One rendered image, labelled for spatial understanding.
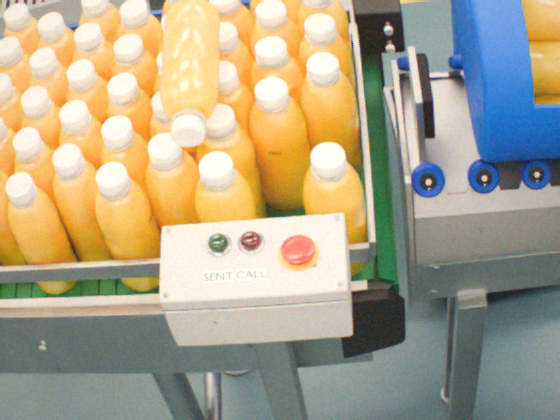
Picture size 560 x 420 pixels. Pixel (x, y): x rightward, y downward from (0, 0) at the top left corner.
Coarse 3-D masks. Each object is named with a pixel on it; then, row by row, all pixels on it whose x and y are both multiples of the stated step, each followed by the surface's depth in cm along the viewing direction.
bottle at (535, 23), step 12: (528, 0) 137; (540, 0) 137; (552, 0) 137; (528, 12) 137; (540, 12) 136; (552, 12) 136; (528, 24) 137; (540, 24) 137; (552, 24) 137; (528, 36) 138; (540, 36) 138; (552, 36) 138
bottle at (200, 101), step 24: (192, 0) 145; (168, 24) 144; (192, 24) 142; (216, 24) 145; (168, 48) 141; (192, 48) 140; (216, 48) 142; (168, 72) 139; (192, 72) 137; (216, 72) 140; (168, 96) 137; (192, 96) 136; (216, 96) 139
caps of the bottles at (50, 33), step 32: (96, 0) 158; (128, 0) 156; (96, 32) 153; (32, 64) 152; (0, 96) 150; (32, 96) 148; (128, 96) 147; (0, 128) 146; (32, 128) 145; (128, 128) 142; (64, 160) 141; (32, 192) 140
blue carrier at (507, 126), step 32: (480, 0) 132; (512, 0) 132; (480, 32) 131; (512, 32) 131; (480, 64) 132; (512, 64) 131; (480, 96) 137; (512, 96) 133; (480, 128) 142; (512, 128) 136; (544, 128) 136; (512, 160) 144
